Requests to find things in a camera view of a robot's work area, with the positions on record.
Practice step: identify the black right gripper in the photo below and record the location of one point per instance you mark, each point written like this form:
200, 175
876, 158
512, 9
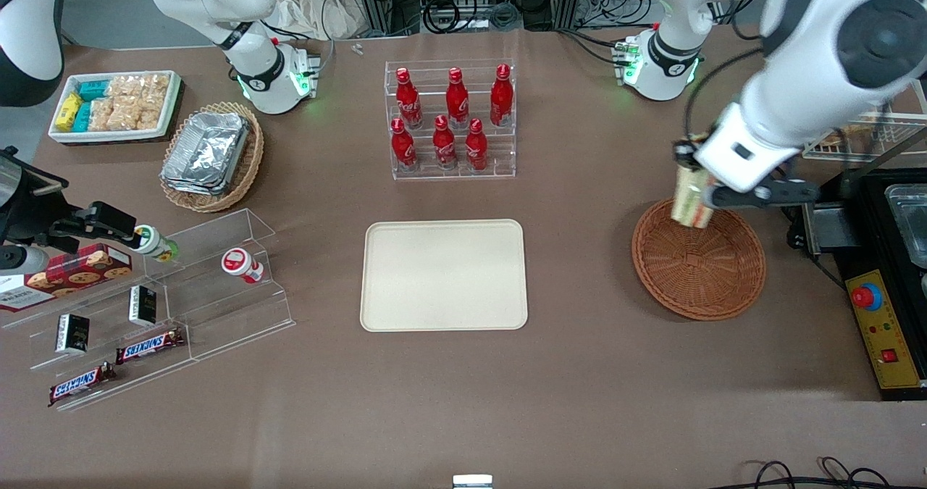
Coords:
64, 223

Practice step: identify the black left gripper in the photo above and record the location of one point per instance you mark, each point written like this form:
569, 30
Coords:
683, 151

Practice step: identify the triangle sandwich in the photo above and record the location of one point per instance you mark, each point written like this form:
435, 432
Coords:
691, 199

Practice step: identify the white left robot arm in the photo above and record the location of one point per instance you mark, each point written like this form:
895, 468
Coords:
818, 61

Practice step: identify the white rectangular snack tray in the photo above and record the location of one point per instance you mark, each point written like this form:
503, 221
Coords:
108, 135

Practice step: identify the round brown wicker basket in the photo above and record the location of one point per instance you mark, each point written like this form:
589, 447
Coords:
695, 272

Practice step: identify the oval light wicker basket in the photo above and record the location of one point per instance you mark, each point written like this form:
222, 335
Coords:
250, 163

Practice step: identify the beige plastic tray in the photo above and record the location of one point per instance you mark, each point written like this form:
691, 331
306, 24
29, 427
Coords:
442, 275

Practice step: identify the green capped small bottle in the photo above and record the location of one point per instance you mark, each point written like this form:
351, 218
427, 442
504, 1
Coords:
153, 243

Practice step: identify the red tartan cookie box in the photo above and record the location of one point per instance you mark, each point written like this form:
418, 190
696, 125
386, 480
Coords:
80, 268

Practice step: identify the small black box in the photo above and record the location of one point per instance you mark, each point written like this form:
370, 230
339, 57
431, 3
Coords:
143, 306
72, 333

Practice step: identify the clear bag of crackers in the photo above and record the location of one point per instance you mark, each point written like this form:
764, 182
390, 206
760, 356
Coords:
101, 114
156, 98
125, 101

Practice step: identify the teal snack packet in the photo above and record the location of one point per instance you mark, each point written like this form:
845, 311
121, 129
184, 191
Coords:
94, 89
82, 116

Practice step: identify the stack of foil trays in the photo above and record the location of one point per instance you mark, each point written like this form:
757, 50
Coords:
206, 152

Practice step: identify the yellow snack packet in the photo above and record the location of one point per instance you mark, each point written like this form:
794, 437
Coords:
69, 112

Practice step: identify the Snickers chocolate bar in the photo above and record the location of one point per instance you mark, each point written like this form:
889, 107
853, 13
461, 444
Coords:
148, 345
80, 384

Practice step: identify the clear acrylic stepped shelf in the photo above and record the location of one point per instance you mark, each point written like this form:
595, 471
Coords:
217, 308

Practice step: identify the red capped small bottle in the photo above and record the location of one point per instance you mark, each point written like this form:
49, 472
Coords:
240, 264

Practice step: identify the clear acrylic bottle rack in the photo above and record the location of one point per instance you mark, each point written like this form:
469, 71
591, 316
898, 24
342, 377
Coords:
500, 152

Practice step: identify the red cola bottle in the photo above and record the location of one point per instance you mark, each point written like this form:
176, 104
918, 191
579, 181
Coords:
445, 147
409, 105
403, 148
501, 101
457, 101
476, 148

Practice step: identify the black table appliance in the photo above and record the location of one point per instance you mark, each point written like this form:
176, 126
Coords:
865, 228

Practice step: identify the yellow emergency stop box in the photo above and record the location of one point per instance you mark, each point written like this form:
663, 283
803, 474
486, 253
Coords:
887, 329

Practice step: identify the beige cloth bag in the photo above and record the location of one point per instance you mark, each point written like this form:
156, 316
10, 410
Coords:
319, 7

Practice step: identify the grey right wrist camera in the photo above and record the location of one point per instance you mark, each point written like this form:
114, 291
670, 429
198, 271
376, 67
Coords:
25, 258

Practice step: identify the aluminium frame post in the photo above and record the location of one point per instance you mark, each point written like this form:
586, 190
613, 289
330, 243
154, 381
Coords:
376, 0

